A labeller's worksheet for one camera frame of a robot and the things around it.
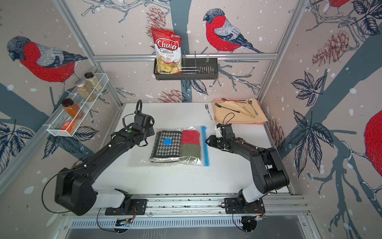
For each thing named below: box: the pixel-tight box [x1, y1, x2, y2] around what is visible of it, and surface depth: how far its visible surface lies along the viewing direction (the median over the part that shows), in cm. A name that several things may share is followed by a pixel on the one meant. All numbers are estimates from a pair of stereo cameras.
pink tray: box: [212, 98, 249, 104], surface depth 125 cm
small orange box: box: [60, 120, 76, 133], surface depth 68 cm
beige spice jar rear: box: [84, 72, 102, 92], surface depth 82 cm
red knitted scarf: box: [181, 129, 200, 145], surface depth 98 cm
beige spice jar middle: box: [75, 80, 96, 102], surface depth 78 cm
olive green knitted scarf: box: [179, 142, 201, 163], surface depth 90 cm
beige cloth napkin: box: [212, 98, 269, 124], surface depth 120 cm
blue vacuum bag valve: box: [162, 137, 173, 146], surface depth 96 cm
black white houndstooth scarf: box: [149, 130, 183, 163], surface depth 92 cm
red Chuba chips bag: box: [151, 27, 183, 75], surface depth 81 cm
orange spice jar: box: [61, 98, 85, 120], surface depth 69 cm
